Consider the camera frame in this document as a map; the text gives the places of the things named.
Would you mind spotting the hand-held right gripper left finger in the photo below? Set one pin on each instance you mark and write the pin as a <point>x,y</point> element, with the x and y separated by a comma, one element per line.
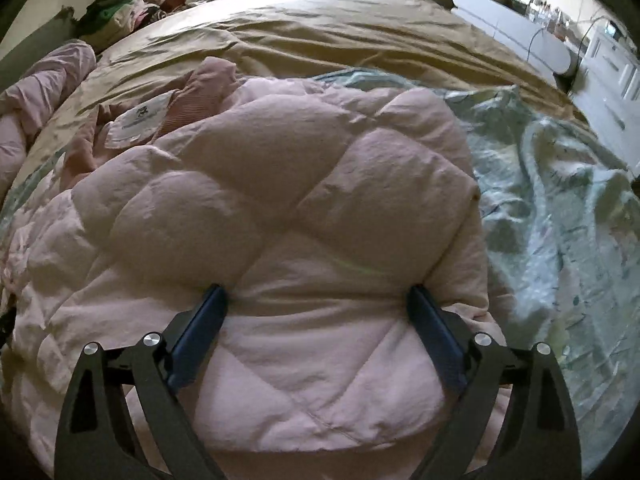
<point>200,335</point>

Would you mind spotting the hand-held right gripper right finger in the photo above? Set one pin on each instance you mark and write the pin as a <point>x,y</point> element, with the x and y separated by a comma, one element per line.
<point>435,335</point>

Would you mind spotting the pink quilted blanket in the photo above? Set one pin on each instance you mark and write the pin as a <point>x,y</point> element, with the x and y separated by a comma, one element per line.
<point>310,200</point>

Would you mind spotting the pile of clothes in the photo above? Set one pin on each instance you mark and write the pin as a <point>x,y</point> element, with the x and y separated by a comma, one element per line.
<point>130,7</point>

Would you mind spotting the light blue printed blanket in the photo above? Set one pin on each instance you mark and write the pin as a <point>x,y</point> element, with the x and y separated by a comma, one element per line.
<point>560,220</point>

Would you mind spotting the pink duvet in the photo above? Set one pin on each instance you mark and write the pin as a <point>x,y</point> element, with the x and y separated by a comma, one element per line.
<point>35,95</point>

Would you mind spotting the white cabinet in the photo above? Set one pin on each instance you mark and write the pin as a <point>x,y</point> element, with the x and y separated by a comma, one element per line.
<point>612,85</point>

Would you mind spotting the white headboard shelf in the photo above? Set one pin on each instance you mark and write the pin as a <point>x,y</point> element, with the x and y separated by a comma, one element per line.
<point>515,30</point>

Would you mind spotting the tan bed sheet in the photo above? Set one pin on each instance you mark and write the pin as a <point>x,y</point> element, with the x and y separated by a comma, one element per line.
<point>310,35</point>

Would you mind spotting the green headboard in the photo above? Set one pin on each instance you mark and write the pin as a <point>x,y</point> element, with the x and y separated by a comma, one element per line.
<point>30,50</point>

